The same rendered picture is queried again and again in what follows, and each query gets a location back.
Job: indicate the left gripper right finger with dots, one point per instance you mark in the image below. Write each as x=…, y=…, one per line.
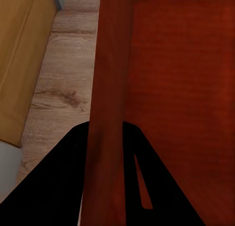
x=170, y=205

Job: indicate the storage box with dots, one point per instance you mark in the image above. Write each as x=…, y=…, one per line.
x=168, y=67

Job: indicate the door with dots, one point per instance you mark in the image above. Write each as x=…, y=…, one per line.
x=25, y=27

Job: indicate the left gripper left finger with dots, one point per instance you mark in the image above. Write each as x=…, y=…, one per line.
x=51, y=194

